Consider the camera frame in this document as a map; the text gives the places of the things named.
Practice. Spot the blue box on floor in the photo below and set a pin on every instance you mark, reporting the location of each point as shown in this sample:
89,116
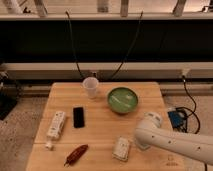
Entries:
175,119

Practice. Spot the white game remote controller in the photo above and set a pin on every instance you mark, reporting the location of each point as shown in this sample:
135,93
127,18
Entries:
56,125

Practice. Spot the clear plastic cup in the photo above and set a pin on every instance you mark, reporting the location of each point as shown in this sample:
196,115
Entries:
90,84

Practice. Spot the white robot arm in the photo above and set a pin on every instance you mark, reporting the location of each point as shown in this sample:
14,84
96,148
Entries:
148,133

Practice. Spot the black smartphone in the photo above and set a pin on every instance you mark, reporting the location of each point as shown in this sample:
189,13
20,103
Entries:
78,117

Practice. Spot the green ceramic bowl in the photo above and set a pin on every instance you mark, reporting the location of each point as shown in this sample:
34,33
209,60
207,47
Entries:
122,100

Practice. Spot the black equipment at left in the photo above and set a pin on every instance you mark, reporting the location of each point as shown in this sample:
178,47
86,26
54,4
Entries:
8,102

